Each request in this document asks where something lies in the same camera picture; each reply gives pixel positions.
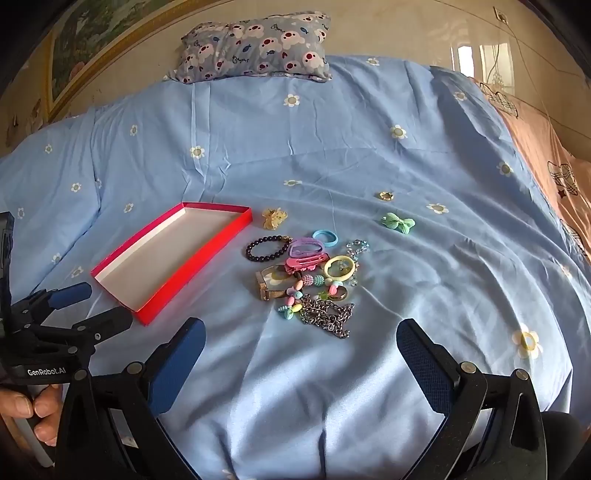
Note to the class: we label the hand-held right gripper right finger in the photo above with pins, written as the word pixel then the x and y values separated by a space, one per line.
pixel 425 364

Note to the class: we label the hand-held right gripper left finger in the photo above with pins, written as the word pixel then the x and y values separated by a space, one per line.
pixel 178 364

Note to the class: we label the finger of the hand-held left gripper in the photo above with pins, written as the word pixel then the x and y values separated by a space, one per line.
pixel 108 321
pixel 69 295

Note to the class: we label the red cardboard box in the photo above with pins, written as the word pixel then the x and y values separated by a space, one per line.
pixel 175 258

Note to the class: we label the pinkish red hair clip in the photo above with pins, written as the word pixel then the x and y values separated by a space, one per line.
pixel 300 264

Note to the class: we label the yellow hair claw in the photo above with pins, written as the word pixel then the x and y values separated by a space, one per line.
pixel 273 219

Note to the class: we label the person's left hand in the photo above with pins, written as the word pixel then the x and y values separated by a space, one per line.
pixel 44 408

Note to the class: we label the gold mesh watch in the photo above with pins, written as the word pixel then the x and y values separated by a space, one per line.
pixel 264 288

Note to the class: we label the blue floral bedsheet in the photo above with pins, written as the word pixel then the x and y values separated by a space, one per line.
pixel 323 138

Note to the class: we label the pink printed blanket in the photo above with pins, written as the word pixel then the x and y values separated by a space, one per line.
pixel 545 138

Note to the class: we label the patterned pillow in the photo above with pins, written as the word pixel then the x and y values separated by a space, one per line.
pixel 254 46

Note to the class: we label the framed wall painting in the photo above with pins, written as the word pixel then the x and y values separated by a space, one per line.
pixel 92 37

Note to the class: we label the wall socket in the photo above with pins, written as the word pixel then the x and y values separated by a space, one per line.
pixel 500 14

